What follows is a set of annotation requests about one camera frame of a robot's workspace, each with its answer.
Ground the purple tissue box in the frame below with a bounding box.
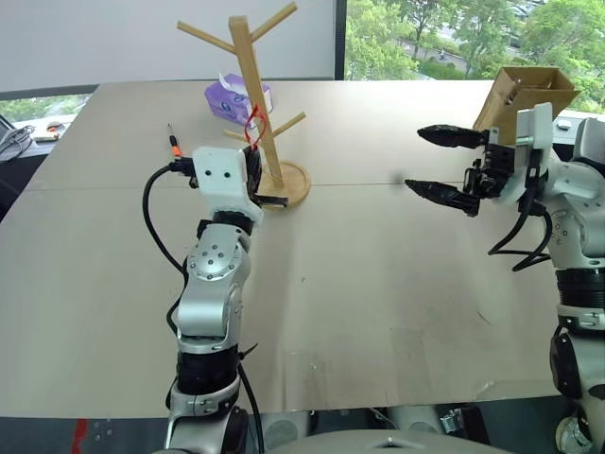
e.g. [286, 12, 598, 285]
[203, 70, 275, 126]

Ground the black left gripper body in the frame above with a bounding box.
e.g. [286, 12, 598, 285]
[249, 184, 290, 211]

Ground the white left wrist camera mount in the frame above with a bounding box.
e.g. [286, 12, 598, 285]
[191, 146, 264, 223]

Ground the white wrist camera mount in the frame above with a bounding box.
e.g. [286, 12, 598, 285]
[191, 146, 264, 223]
[491, 102, 555, 207]

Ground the red keychain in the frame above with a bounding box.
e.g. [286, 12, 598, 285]
[242, 104, 268, 148]

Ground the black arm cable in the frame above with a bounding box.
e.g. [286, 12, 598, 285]
[488, 160, 555, 273]
[142, 162, 199, 276]

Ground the silver robot torso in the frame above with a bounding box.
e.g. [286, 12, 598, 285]
[267, 428, 514, 454]

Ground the black window frame post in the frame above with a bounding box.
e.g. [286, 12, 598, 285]
[334, 0, 349, 81]

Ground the black screwdriver with orange band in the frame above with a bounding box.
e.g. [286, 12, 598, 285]
[164, 122, 184, 161]

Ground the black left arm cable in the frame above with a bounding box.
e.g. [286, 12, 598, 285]
[142, 162, 199, 276]

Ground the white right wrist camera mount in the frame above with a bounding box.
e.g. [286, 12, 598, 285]
[491, 102, 555, 207]

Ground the wooden tree stand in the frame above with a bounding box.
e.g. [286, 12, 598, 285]
[176, 0, 314, 208]

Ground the small orange white object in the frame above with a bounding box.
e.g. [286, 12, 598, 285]
[34, 121, 63, 143]

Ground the brown cardboard box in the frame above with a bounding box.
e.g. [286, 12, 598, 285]
[472, 65, 583, 147]

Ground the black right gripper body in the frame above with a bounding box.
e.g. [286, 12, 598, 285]
[463, 127, 517, 200]

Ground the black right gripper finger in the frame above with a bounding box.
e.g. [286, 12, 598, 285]
[416, 123, 491, 151]
[405, 178, 483, 218]

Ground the red tape strip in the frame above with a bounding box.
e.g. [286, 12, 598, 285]
[74, 417, 90, 454]

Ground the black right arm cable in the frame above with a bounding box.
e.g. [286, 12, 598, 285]
[488, 160, 555, 273]

